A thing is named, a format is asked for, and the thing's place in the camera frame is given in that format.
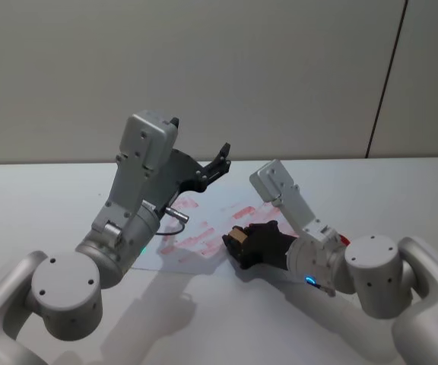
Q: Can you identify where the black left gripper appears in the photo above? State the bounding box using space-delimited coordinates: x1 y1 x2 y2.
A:
159 117 232 209

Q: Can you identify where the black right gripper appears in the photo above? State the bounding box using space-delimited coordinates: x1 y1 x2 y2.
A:
221 221 297 271

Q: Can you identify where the white sheet with red marks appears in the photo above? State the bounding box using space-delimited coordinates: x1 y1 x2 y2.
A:
131 192 300 277

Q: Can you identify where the thin cable with silver plug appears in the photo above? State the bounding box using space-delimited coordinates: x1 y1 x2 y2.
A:
153 207 191 236

